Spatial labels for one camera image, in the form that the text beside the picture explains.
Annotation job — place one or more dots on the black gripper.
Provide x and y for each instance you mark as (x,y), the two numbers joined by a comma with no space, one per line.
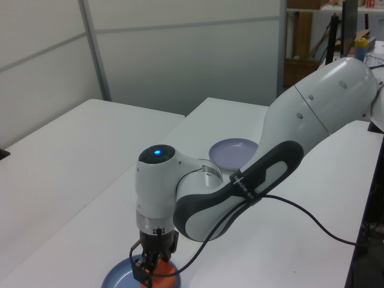
(154,241)

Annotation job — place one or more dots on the orange cube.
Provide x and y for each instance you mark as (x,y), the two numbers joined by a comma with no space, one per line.
(163,267)

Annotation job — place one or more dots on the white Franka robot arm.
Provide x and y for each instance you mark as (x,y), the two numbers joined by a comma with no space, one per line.
(315,99)

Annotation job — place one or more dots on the blue plate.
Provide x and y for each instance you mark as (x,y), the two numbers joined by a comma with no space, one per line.
(120,273)

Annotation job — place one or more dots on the purple plate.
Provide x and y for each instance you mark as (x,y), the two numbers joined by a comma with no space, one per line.
(228,153)

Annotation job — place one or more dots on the small black table clamp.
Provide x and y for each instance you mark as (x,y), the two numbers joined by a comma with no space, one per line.
(3,153)

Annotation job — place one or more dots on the brown wooden board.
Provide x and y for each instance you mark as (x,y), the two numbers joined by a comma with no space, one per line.
(301,33)

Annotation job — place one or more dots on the black monitor stand pole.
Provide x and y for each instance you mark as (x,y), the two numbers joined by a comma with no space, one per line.
(332,39)

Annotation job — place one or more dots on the blue bottle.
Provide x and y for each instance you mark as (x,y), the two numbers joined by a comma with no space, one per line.
(361,51)

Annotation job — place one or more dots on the black monitor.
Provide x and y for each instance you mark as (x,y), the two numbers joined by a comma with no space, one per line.
(349,27)

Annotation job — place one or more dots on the grey partition post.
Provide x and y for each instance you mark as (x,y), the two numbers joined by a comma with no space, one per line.
(98,60)
(283,45)

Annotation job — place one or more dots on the black mount base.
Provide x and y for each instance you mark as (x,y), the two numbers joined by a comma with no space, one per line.
(375,127)

